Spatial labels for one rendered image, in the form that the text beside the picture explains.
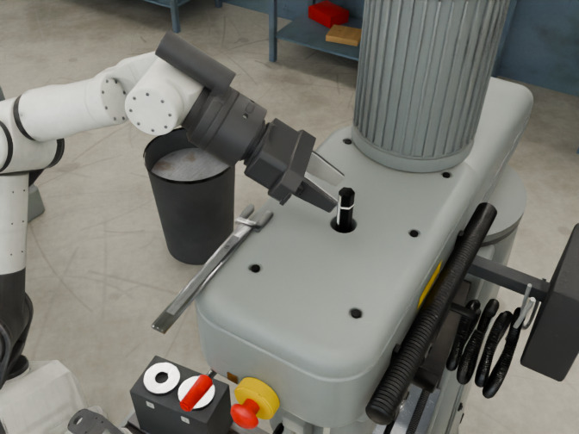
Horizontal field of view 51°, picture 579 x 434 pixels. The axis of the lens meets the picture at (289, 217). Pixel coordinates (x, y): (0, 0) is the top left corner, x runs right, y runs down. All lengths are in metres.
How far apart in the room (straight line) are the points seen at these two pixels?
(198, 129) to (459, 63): 0.37
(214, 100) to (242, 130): 0.05
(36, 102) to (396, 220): 0.51
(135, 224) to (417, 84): 2.99
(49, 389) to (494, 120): 1.00
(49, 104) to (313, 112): 3.86
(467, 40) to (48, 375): 0.79
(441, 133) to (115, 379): 2.36
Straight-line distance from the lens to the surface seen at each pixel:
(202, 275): 0.79
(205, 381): 0.91
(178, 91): 0.76
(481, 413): 3.00
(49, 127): 0.87
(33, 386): 1.03
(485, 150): 1.30
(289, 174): 0.76
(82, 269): 3.55
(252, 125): 0.77
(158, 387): 1.61
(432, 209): 0.91
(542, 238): 3.89
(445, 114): 0.93
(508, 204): 1.49
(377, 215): 0.88
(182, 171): 3.25
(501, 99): 1.47
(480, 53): 0.91
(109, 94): 0.84
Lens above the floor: 2.47
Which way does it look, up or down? 42 degrees down
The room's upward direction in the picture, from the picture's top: 1 degrees clockwise
